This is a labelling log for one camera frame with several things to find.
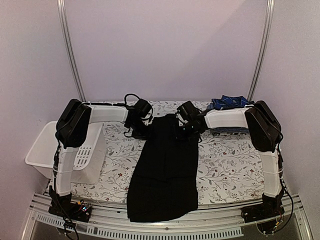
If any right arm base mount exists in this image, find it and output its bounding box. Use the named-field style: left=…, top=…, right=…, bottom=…
left=241, top=195, right=285, bottom=223

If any aluminium front rail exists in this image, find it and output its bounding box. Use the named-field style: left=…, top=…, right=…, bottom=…
left=20, top=192, right=313, bottom=240

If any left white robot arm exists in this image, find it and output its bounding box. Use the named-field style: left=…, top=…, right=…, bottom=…
left=49, top=98, right=153, bottom=217

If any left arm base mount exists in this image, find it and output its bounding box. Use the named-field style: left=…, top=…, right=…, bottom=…
left=48, top=200, right=92, bottom=223

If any floral patterned table cloth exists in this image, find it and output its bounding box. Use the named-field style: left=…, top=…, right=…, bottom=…
left=49, top=100, right=283, bottom=207

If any blue checked folded shirt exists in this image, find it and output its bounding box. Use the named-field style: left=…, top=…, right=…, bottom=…
left=210, top=127, right=250, bottom=135

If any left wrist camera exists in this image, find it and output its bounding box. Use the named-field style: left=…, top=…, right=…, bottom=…
left=133, top=98, right=152, bottom=118

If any aluminium frame post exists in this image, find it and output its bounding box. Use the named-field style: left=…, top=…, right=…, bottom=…
left=56, top=0, right=87, bottom=102
left=247, top=0, right=275, bottom=101

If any blue plaid folded shirt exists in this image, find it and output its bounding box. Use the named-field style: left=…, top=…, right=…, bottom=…
left=207, top=95, right=255, bottom=110

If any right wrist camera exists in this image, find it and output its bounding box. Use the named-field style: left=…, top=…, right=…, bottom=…
left=177, top=100, right=199, bottom=121

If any white plastic basket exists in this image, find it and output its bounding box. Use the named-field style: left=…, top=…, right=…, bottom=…
left=25, top=121, right=107, bottom=185

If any black long sleeve shirt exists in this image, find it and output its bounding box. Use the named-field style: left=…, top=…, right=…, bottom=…
left=126, top=114, right=199, bottom=223

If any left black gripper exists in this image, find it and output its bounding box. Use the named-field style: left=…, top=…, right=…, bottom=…
left=128, top=120, right=155, bottom=141

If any right aluminium frame post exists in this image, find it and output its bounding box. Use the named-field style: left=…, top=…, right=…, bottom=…
left=247, top=0, right=275, bottom=101

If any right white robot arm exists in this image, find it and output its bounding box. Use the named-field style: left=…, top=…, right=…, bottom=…
left=176, top=100, right=285, bottom=218

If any left aluminium frame post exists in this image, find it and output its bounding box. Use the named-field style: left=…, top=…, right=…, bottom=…
left=56, top=0, right=87, bottom=102

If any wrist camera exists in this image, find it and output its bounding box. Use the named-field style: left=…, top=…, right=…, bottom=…
left=133, top=98, right=152, bottom=118
left=177, top=100, right=199, bottom=121

